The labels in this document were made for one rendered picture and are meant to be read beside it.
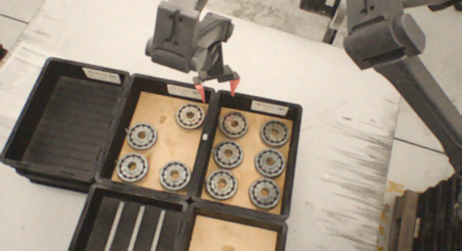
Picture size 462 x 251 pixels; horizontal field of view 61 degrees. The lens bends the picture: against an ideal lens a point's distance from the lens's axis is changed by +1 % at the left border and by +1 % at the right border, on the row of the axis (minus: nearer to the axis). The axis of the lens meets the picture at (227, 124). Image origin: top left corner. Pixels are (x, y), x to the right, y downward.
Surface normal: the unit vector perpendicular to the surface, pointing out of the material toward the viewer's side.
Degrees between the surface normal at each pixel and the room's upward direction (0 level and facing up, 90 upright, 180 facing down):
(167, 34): 56
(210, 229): 0
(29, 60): 0
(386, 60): 52
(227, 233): 0
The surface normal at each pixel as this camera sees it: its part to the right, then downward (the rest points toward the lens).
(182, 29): -0.23, 0.47
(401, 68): -0.37, 0.81
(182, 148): 0.04, -0.43
